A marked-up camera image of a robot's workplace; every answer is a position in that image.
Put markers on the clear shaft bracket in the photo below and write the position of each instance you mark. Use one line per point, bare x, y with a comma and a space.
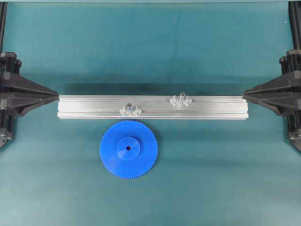
177, 101
133, 111

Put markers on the left steel shaft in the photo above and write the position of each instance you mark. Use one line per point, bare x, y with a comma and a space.
129, 105

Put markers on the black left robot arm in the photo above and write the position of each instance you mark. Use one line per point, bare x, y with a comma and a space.
18, 95

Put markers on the steel shaft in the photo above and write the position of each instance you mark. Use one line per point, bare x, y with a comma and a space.
129, 105
181, 95

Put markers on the black right frame post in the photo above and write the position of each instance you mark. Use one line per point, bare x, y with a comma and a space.
294, 8

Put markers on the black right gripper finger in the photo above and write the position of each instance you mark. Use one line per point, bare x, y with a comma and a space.
287, 83
280, 106

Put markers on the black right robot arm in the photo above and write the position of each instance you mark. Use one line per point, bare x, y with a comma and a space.
282, 95

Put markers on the right steel shaft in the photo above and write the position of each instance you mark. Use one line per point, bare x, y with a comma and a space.
181, 95

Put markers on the large blue plastic gear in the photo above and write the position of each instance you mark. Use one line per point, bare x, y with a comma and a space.
128, 149

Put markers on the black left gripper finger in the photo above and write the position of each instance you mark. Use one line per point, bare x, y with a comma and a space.
19, 106
12, 82

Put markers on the black frame post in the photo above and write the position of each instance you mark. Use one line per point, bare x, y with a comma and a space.
3, 13
294, 8

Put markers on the clear right shaft bracket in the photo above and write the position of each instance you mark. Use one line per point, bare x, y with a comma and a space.
177, 101

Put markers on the black left frame post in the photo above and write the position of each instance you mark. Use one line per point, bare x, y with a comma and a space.
3, 13

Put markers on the silver aluminium extrusion rail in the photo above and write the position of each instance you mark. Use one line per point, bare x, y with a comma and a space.
153, 107

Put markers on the clear left shaft bracket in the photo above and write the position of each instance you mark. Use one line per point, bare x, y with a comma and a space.
133, 111

